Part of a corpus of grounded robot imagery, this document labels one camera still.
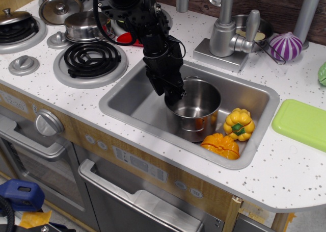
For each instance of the blue clamp tool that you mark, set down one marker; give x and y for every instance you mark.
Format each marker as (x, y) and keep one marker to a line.
(23, 196)

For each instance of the grey right support post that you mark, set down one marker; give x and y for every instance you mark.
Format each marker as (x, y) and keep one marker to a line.
(304, 21)

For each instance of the small steel strainer pan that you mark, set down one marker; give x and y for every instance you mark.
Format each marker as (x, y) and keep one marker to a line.
(264, 34)

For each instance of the tall stainless steel pot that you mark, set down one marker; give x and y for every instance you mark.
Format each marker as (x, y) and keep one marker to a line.
(195, 116)

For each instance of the orange toy pumpkin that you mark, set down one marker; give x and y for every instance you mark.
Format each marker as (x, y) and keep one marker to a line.
(222, 145)

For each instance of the flat steel pot lid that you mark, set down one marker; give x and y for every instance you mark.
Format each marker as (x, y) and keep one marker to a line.
(54, 12)

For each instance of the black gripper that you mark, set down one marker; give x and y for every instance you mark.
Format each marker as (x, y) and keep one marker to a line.
(163, 59)

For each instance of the silver middle stove knob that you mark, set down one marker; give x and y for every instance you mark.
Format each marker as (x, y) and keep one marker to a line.
(58, 41)

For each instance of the yellow tape piece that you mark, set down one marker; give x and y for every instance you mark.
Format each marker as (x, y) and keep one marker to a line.
(34, 219)

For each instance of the silver oven dial knob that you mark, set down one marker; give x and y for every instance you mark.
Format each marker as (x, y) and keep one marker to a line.
(47, 124)

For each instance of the silver front stove knob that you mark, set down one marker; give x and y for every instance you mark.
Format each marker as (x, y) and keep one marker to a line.
(23, 65)

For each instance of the green plastic cutting board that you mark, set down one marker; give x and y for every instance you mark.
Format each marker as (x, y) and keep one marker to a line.
(301, 122)

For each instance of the green toy vegetable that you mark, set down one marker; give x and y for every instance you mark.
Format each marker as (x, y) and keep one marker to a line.
(322, 74)

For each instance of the purple striped toy onion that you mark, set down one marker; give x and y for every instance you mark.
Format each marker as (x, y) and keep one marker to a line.
(286, 46)

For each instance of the upside-down steel pot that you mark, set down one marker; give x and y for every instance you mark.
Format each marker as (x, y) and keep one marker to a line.
(82, 27)

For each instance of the yellow toy bell pepper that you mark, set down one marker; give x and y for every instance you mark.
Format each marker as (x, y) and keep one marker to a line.
(239, 125)

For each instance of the black coil burner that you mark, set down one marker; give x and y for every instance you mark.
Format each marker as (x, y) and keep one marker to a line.
(90, 65)
(22, 35)

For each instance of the silver stove knob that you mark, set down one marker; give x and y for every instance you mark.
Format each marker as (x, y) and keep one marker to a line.
(23, 65)
(58, 41)

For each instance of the black left coil burner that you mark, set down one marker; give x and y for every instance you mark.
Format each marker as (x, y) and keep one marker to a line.
(22, 35)

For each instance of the black front coil burner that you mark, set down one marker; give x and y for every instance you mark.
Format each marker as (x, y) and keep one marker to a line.
(90, 65)

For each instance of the silver oven door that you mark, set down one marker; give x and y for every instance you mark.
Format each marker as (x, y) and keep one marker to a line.
(52, 163)

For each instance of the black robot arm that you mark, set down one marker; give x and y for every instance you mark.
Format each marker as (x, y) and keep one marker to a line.
(141, 17)

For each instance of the silver toy faucet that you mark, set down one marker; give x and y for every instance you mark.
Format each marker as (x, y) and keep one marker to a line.
(225, 48)

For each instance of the stainless steel sink basin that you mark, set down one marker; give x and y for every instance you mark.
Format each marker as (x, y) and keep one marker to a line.
(133, 101)

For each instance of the domed steel lid with knob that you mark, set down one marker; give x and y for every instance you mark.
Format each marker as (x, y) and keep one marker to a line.
(9, 17)

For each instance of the silver dishwasher door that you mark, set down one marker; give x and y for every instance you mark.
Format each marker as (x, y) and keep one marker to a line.
(122, 201)

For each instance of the red toy chili pepper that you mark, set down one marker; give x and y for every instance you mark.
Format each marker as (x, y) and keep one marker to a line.
(126, 38)

